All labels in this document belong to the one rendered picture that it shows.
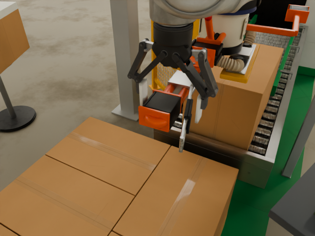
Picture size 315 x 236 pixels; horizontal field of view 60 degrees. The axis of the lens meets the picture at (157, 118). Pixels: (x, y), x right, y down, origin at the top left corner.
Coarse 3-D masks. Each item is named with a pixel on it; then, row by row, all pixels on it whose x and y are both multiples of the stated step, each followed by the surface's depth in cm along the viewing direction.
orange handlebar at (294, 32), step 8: (296, 16) 114; (248, 24) 106; (296, 24) 106; (264, 32) 105; (272, 32) 103; (280, 32) 102; (288, 32) 101; (296, 32) 101; (192, 56) 84; (208, 56) 84; (168, 88) 69; (184, 88) 69; (184, 96) 67; (152, 120) 59; (160, 120) 59
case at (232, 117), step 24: (264, 48) 169; (216, 72) 145; (264, 72) 145; (192, 96) 149; (216, 96) 142; (240, 96) 135; (264, 96) 144; (192, 120) 158; (216, 120) 150; (240, 120) 142; (240, 144) 151
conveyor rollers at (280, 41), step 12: (264, 36) 293; (276, 36) 295; (288, 36) 292; (288, 60) 250; (276, 96) 200; (276, 108) 187; (180, 120) 183; (264, 120) 177; (264, 132) 168; (264, 144) 161
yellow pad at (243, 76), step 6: (258, 48) 118; (252, 54) 112; (246, 60) 107; (252, 60) 108; (246, 66) 103; (252, 66) 105; (222, 72) 101; (228, 72) 101; (234, 72) 100; (240, 72) 100; (246, 72) 101; (222, 78) 100; (228, 78) 99; (234, 78) 98; (240, 78) 98; (246, 78) 97
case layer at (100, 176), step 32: (96, 128) 171; (64, 160) 150; (96, 160) 150; (128, 160) 150; (160, 160) 150; (192, 160) 150; (0, 192) 133; (32, 192) 133; (64, 192) 133; (96, 192) 133; (128, 192) 133; (160, 192) 133; (192, 192) 133; (224, 192) 133; (0, 224) 119; (32, 224) 119; (64, 224) 119; (96, 224) 119; (128, 224) 119; (160, 224) 119; (192, 224) 119
